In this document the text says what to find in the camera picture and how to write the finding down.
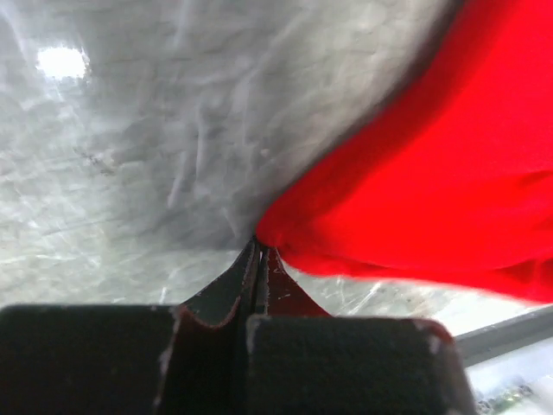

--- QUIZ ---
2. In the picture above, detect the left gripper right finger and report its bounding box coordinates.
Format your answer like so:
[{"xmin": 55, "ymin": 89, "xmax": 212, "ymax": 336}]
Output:
[{"xmin": 244, "ymin": 248, "xmax": 476, "ymax": 414}]

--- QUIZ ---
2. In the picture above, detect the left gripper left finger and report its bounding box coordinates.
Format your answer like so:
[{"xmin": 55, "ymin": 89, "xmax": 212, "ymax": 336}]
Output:
[{"xmin": 1, "ymin": 241, "xmax": 257, "ymax": 414}]

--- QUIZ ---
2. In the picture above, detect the red t shirt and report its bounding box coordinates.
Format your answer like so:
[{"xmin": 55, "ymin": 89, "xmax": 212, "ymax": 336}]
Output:
[{"xmin": 257, "ymin": 1, "xmax": 552, "ymax": 303}]

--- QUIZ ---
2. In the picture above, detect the aluminium frame rail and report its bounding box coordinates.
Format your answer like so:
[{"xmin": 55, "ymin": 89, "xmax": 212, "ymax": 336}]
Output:
[{"xmin": 455, "ymin": 305, "xmax": 552, "ymax": 367}]

